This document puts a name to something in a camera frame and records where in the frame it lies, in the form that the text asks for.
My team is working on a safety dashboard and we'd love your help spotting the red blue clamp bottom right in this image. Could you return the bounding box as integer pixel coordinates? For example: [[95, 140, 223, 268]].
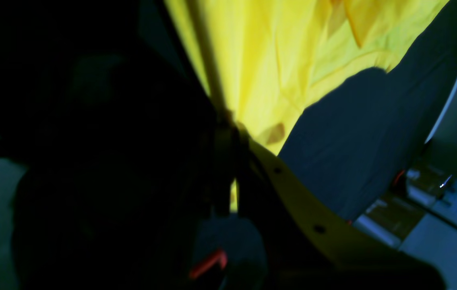
[[188, 249, 228, 280]]

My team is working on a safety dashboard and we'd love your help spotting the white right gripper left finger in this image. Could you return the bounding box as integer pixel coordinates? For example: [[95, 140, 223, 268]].
[[190, 0, 238, 216]]

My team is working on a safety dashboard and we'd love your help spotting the yellow t-shirt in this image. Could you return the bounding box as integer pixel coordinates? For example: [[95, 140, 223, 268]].
[[164, 0, 450, 212]]

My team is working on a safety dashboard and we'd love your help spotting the black table cloth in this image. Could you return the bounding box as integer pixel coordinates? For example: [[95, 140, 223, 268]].
[[140, 0, 457, 222]]

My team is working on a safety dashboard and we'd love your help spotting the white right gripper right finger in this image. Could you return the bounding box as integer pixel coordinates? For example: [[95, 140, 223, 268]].
[[248, 140, 446, 290]]

